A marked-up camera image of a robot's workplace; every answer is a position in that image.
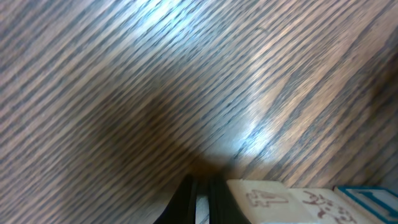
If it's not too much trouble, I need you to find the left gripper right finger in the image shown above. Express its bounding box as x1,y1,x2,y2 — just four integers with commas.
208,175,250,224

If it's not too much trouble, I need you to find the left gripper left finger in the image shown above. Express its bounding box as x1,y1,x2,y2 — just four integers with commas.
154,174,198,224

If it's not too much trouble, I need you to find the white E letter block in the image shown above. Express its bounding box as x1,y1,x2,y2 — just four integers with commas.
226,179,317,223

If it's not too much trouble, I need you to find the blue X letter block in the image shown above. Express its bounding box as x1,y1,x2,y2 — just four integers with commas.
333,186,397,224

